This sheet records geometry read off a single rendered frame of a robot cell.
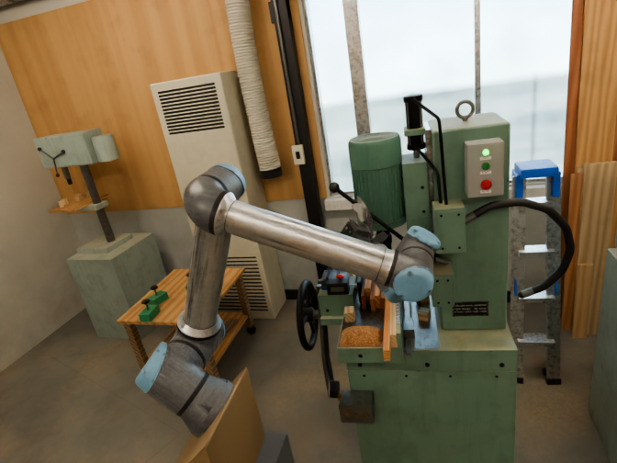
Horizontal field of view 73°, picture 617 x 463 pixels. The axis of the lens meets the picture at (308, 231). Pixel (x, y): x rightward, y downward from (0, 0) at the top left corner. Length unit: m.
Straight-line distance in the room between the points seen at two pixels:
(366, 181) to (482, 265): 0.48
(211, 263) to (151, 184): 2.37
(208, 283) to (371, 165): 0.64
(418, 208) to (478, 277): 0.31
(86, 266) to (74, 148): 0.86
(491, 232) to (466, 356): 0.43
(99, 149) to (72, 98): 0.76
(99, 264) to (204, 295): 2.09
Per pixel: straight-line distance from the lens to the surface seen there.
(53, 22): 3.86
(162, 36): 3.30
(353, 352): 1.42
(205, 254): 1.28
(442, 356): 1.56
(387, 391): 1.67
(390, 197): 1.43
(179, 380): 1.41
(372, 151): 1.37
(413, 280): 0.98
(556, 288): 2.43
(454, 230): 1.35
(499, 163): 1.33
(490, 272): 1.53
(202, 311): 1.42
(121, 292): 3.41
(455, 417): 1.75
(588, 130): 2.77
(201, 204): 1.05
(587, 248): 2.83
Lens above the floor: 1.77
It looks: 22 degrees down
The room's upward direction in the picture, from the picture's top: 10 degrees counter-clockwise
